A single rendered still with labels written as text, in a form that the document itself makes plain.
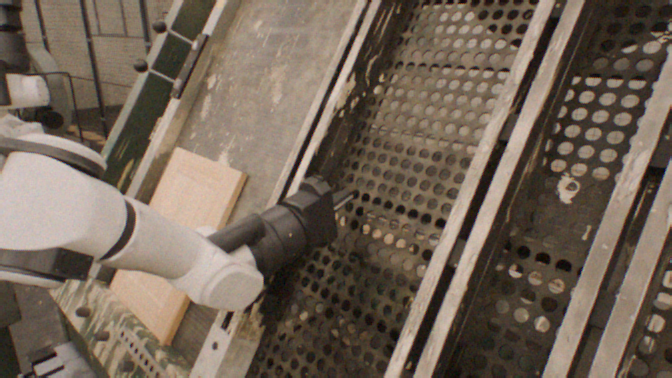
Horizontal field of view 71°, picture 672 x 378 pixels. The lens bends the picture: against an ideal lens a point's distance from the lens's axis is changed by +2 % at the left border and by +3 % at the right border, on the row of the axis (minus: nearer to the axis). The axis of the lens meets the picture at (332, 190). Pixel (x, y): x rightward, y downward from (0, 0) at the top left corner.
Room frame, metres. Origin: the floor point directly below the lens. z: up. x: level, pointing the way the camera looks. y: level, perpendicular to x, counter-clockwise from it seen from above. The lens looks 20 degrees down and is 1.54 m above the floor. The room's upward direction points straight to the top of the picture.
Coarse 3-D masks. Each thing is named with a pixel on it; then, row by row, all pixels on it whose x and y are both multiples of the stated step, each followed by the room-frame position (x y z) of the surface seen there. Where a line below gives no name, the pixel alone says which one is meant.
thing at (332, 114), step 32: (384, 0) 0.93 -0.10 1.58; (352, 32) 0.93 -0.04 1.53; (384, 32) 0.93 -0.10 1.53; (352, 64) 0.88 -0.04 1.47; (320, 96) 0.88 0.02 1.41; (352, 96) 0.88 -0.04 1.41; (320, 128) 0.83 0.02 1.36; (352, 128) 0.88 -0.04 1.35; (288, 160) 0.83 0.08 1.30; (320, 160) 0.82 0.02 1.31; (288, 192) 0.79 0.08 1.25; (224, 320) 0.70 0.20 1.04; (256, 320) 0.70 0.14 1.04; (224, 352) 0.66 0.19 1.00
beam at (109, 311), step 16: (64, 288) 1.12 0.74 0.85; (80, 288) 1.07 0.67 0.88; (96, 288) 1.03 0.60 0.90; (64, 304) 1.08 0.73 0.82; (80, 304) 1.03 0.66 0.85; (96, 304) 0.99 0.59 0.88; (112, 304) 0.96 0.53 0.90; (80, 320) 1.00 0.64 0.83; (96, 320) 0.96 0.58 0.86; (112, 320) 0.92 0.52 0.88; (128, 320) 0.89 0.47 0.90; (112, 336) 0.89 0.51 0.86; (144, 336) 0.83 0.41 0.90; (96, 352) 0.89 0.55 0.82; (112, 352) 0.86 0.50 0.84; (128, 352) 0.83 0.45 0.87; (160, 352) 0.78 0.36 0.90; (176, 352) 0.81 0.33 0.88; (112, 368) 0.83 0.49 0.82; (176, 368) 0.74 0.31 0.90
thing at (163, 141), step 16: (240, 0) 1.43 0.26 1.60; (224, 16) 1.39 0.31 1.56; (208, 32) 1.37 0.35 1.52; (224, 32) 1.39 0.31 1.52; (208, 48) 1.35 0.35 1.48; (208, 64) 1.35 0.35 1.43; (192, 80) 1.31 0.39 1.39; (192, 96) 1.31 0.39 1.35; (176, 112) 1.27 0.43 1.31; (160, 128) 1.27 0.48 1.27; (176, 128) 1.27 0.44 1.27; (160, 144) 1.23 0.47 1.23; (144, 160) 1.23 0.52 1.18; (160, 160) 1.23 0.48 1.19; (144, 176) 1.19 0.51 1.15; (128, 192) 1.20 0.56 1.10; (144, 192) 1.19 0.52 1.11; (96, 272) 1.09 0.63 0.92; (112, 272) 1.11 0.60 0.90
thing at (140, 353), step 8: (120, 336) 0.87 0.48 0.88; (128, 336) 0.85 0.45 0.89; (128, 344) 0.84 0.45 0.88; (136, 344) 0.82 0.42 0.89; (136, 352) 0.81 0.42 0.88; (144, 352) 0.79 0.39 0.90; (136, 360) 0.80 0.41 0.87; (144, 360) 0.78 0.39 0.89; (152, 360) 0.77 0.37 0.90; (144, 368) 0.77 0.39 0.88; (152, 368) 0.76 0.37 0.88; (160, 368) 0.74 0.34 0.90; (152, 376) 0.74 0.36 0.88; (160, 376) 0.73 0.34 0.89; (168, 376) 0.72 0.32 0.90
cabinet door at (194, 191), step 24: (168, 168) 1.18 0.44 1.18; (192, 168) 1.11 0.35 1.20; (216, 168) 1.05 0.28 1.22; (168, 192) 1.12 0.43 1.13; (192, 192) 1.06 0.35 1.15; (216, 192) 1.00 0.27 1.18; (168, 216) 1.07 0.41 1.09; (192, 216) 1.01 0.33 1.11; (216, 216) 0.95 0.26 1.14; (120, 288) 1.02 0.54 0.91; (144, 288) 0.97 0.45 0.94; (168, 288) 0.92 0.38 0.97; (144, 312) 0.92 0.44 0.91; (168, 312) 0.87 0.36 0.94; (168, 336) 0.84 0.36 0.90
